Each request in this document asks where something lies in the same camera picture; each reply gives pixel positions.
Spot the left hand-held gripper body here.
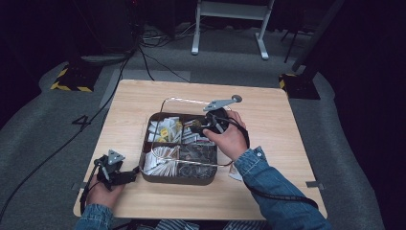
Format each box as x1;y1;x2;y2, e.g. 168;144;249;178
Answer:
94;149;128;192

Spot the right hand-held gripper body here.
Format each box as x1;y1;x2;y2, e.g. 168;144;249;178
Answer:
203;94;243;134

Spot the transparent lid with gold knob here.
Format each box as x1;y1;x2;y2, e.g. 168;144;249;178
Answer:
149;96;236;168

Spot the brown compartment box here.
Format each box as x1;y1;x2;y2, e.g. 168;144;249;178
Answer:
139;111;219;187

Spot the person's left hand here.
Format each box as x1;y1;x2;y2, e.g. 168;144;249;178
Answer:
85;174;126;209

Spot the person's right hand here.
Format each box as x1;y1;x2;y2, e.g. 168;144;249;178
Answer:
202;109;251;162

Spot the pile of red label packets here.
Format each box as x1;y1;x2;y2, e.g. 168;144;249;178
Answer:
182;118;218;146

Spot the pile of white brown packets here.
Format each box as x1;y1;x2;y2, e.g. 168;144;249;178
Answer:
142;145;180;177

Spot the pile of dark packets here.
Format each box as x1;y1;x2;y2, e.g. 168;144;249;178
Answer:
178;144;218;179

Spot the pile of yellow label packets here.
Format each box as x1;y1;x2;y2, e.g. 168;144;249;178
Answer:
147;116;183;144

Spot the grey tape strip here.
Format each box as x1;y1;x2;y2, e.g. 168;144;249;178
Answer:
71;181;88;192
305;180;326;191

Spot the single white brown packet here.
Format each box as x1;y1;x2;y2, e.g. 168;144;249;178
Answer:
228;162;245;182

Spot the person's striped trouser leg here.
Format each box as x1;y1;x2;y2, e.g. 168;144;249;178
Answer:
156;218;200;230
223;219;267;230

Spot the yellow black striped base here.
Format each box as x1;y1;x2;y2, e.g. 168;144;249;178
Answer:
278;73;321;101
50;61;103;94

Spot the dark slanted pole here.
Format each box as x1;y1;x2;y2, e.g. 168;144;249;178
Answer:
290;0;346;73

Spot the long black floor cable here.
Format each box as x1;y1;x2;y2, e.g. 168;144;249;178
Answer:
0;47;137;223

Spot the thin black floor cable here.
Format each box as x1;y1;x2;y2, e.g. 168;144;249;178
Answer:
138;46;192;83

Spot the bundle of floor cables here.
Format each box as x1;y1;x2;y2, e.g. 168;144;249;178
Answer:
140;22;200;49

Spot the white desk frame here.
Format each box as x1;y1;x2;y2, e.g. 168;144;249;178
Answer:
191;0;276;61

